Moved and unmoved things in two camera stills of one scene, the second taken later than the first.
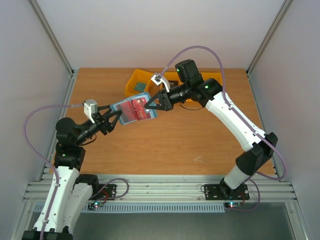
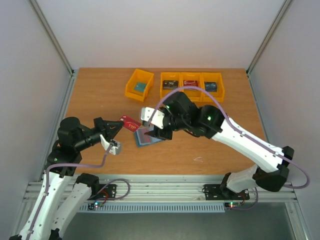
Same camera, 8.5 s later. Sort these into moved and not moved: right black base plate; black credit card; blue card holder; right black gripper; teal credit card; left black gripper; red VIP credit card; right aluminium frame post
Moved: red VIP credit card; right black gripper; blue card holder; left black gripper
Not moved: teal credit card; black credit card; right aluminium frame post; right black base plate
